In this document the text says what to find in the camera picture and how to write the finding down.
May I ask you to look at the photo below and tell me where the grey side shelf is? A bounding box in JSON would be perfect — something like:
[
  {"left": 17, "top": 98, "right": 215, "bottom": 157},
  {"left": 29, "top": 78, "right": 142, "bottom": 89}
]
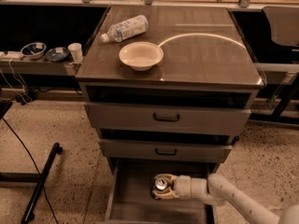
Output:
[{"left": 0, "top": 59, "right": 80, "bottom": 76}]

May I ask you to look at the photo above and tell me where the top grey drawer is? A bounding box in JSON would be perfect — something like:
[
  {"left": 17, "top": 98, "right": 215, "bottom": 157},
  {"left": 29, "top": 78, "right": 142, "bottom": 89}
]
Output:
[{"left": 84, "top": 102, "right": 250, "bottom": 136}]

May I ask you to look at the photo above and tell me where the dark chair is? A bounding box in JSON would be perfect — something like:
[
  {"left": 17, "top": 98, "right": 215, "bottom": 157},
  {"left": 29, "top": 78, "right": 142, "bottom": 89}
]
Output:
[{"left": 263, "top": 7, "right": 299, "bottom": 47}]

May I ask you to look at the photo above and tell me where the middle grey drawer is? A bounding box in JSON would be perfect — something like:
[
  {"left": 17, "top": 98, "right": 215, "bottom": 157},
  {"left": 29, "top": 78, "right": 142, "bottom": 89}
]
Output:
[{"left": 100, "top": 139, "right": 232, "bottom": 163}]

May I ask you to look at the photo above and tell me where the white ceramic bowl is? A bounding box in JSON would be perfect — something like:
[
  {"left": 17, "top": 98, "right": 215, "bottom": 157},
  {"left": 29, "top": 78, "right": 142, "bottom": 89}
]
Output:
[{"left": 119, "top": 42, "right": 164, "bottom": 71}]

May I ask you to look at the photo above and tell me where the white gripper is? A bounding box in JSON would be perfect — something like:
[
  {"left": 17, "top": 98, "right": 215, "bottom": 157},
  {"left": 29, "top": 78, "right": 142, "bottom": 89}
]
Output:
[{"left": 151, "top": 174, "right": 192, "bottom": 200}]

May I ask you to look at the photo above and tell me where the grey drawer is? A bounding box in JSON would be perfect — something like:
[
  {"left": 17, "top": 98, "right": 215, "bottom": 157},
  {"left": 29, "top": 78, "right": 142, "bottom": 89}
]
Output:
[
  {"left": 100, "top": 139, "right": 232, "bottom": 163},
  {"left": 84, "top": 102, "right": 250, "bottom": 136}
]

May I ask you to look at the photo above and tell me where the wooden drawer cabinet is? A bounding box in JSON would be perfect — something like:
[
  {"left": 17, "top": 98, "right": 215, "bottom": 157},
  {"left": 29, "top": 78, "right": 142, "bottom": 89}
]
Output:
[{"left": 75, "top": 5, "right": 264, "bottom": 224}]

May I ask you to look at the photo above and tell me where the white power strip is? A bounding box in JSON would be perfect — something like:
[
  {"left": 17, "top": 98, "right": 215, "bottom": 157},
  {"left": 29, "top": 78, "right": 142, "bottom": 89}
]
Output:
[{"left": 0, "top": 51, "right": 22, "bottom": 60}]

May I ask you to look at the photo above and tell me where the blue pepsi can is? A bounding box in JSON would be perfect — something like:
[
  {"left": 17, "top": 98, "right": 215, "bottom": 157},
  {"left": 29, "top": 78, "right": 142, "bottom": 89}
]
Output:
[{"left": 150, "top": 176, "right": 169, "bottom": 200}]

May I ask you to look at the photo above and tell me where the open bottom drawer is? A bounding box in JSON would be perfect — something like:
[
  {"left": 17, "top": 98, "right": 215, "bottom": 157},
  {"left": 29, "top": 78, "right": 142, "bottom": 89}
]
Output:
[{"left": 105, "top": 159, "right": 217, "bottom": 224}]

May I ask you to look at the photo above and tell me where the dark blue bowl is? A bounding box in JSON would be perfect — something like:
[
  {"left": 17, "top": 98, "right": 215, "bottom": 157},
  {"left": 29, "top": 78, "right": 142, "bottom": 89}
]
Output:
[{"left": 45, "top": 47, "right": 69, "bottom": 62}]

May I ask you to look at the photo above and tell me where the black stand leg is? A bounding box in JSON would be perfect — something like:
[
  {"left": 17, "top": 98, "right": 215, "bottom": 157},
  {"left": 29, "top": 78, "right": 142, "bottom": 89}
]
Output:
[{"left": 21, "top": 143, "right": 63, "bottom": 224}]

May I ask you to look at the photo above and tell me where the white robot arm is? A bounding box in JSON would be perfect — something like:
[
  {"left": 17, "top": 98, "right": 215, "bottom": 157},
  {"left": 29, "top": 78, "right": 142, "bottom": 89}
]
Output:
[{"left": 150, "top": 174, "right": 299, "bottom": 224}]

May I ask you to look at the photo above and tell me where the black floor cable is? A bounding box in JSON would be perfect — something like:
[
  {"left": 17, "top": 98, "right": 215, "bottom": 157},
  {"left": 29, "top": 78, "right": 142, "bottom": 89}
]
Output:
[{"left": 1, "top": 117, "right": 60, "bottom": 224}]

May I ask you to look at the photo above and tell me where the clear plastic water bottle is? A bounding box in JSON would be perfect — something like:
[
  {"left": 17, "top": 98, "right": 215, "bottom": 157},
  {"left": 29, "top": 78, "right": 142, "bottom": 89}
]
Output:
[{"left": 101, "top": 15, "right": 149, "bottom": 43}]

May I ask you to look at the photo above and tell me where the silver bowl with items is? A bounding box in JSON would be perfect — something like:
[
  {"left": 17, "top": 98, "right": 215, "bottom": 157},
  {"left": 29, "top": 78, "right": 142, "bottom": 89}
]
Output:
[{"left": 21, "top": 42, "right": 47, "bottom": 60}]

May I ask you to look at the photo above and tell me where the white paper cup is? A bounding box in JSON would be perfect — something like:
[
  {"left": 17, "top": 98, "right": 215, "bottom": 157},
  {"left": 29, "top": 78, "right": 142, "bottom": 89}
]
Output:
[{"left": 68, "top": 43, "right": 83, "bottom": 63}]

